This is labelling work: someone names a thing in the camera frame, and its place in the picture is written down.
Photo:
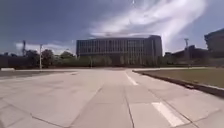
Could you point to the wide grey multi-storey building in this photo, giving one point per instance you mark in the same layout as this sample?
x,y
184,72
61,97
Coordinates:
x,y
116,48

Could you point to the dark blocky office building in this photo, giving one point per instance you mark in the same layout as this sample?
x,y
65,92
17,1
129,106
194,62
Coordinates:
x,y
215,41

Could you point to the pale lamp pole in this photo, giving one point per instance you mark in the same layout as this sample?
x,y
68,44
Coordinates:
x,y
40,56

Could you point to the thin lamp pole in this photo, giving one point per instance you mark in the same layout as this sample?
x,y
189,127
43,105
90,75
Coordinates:
x,y
186,50

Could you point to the grey concrete slab pavement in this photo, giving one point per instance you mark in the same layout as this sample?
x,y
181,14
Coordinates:
x,y
100,100

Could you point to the grass field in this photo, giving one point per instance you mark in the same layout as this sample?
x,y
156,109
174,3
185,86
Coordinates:
x,y
196,76

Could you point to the row of dark trees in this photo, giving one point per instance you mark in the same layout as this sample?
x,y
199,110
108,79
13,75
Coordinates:
x,y
50,58

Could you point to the low dark building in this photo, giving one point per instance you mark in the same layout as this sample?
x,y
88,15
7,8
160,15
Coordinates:
x,y
195,54

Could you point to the concrete kerb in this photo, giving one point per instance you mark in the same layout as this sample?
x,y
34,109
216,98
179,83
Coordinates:
x,y
186,85

